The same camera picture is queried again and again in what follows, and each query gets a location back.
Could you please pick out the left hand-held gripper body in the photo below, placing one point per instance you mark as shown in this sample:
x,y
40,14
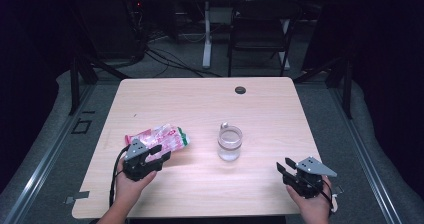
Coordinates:
x,y
136,165

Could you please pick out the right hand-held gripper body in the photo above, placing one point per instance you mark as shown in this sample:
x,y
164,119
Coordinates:
x,y
308,180

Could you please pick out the pink and white plastic packet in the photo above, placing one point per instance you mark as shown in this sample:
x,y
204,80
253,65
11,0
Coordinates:
x,y
166,137

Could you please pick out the glass jar with flip lid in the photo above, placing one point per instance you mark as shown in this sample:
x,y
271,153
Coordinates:
x,y
230,144

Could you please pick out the person's left hand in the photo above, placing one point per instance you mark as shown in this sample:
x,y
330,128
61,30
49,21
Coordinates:
x,y
128,189

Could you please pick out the person's right hand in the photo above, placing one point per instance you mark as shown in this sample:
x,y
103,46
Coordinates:
x,y
313,209

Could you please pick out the grey tape piece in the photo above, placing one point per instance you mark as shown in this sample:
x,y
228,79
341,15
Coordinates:
x,y
339,189
78,196

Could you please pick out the black metal stand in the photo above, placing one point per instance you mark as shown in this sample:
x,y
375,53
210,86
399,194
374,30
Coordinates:
x,y
75,84
347,90

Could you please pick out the white table with white legs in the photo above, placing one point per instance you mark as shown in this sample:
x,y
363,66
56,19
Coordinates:
x,y
206,34

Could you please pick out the dark computer cabinet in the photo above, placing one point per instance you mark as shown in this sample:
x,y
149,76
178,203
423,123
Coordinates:
x,y
106,30

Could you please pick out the black folding chair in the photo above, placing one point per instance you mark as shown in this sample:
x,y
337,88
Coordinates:
x,y
263,20

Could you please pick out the aluminium floor rail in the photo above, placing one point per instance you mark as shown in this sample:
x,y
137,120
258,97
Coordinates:
x,y
40,170
366,160

